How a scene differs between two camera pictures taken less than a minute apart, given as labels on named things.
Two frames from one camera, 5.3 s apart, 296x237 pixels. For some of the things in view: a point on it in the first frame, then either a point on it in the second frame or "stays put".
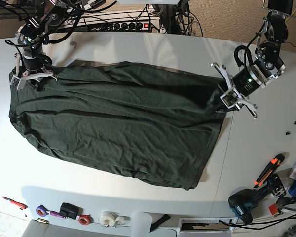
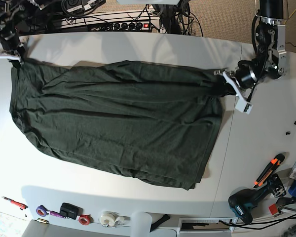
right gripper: x=232 y=97 to x=220 y=88
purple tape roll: x=42 y=211 stays put
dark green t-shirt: x=156 y=123 stays put
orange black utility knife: x=275 y=162 stays put
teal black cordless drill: x=242 y=202 stays put
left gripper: x=36 y=77 to x=17 y=53
